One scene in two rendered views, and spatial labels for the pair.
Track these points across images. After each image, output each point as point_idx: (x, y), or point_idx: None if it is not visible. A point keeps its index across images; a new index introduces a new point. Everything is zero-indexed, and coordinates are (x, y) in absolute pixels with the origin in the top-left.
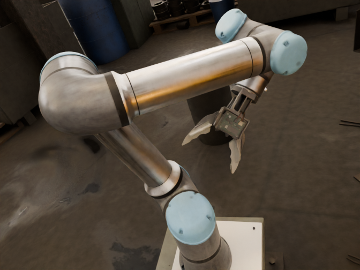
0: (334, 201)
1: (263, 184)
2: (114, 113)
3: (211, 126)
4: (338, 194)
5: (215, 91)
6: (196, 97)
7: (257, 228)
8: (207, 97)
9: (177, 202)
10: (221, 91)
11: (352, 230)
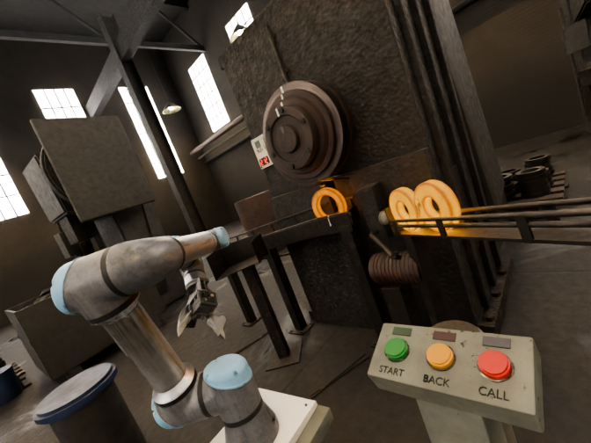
0: (272, 388)
1: (216, 434)
2: (180, 250)
3: (115, 442)
4: (269, 384)
5: (107, 391)
6: (85, 411)
7: (260, 391)
8: (100, 403)
9: (209, 370)
10: (113, 389)
11: (296, 388)
